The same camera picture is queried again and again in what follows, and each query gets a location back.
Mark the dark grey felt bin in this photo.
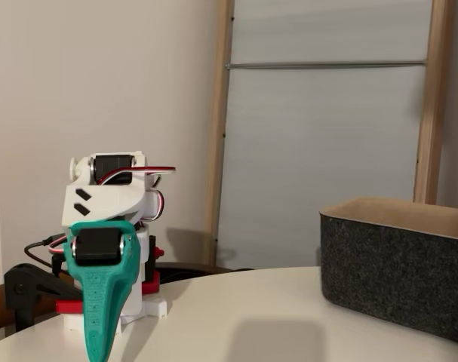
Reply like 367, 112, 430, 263
318, 195, 458, 346

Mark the black red table clamp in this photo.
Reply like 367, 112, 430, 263
140, 235, 165, 296
2, 263, 85, 333

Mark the black power cable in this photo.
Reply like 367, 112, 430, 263
51, 253, 69, 278

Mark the grey usb cable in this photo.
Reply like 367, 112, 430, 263
23, 233, 69, 269

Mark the red white black servo cable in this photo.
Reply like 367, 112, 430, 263
98, 164, 177, 186
143, 189, 166, 222

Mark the wooden frame with pale panel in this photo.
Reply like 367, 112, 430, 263
204, 0, 458, 267

